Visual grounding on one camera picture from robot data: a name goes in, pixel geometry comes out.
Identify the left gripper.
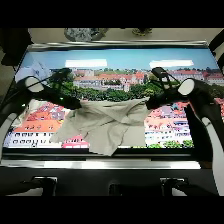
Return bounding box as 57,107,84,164
60,94,83,111

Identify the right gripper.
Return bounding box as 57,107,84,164
145,91,168,111

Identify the grey T-shirt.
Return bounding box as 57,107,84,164
49,97,153,157

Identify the white garment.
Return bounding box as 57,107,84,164
14,59,52,85

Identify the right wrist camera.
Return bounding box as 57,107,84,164
150,66,178,92

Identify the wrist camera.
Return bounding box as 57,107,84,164
150,66,178,92
49,67,73,90

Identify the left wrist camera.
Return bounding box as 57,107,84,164
49,67,73,90

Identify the silver frame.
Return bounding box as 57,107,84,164
0,39,224,197

